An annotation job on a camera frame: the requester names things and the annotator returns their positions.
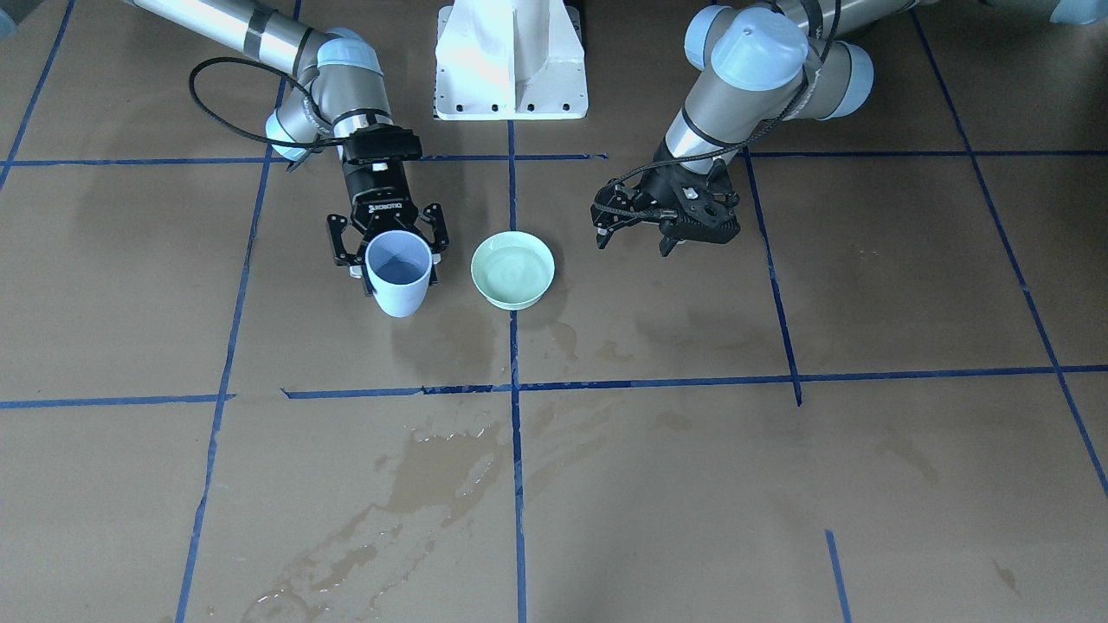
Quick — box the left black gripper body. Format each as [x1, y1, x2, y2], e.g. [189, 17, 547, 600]
[649, 159, 741, 244]

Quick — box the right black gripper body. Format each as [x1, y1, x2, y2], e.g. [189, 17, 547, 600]
[343, 125, 422, 243]

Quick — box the blue plastic cup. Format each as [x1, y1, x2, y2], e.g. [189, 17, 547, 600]
[365, 229, 433, 318]

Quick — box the green ceramic bowl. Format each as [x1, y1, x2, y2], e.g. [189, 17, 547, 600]
[470, 229, 557, 312]

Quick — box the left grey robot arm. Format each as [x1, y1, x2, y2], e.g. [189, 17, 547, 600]
[589, 1, 917, 256]

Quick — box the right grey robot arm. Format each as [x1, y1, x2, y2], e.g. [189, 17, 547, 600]
[139, 1, 448, 279]

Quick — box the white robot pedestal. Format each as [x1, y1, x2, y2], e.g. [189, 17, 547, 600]
[433, 1, 589, 121]

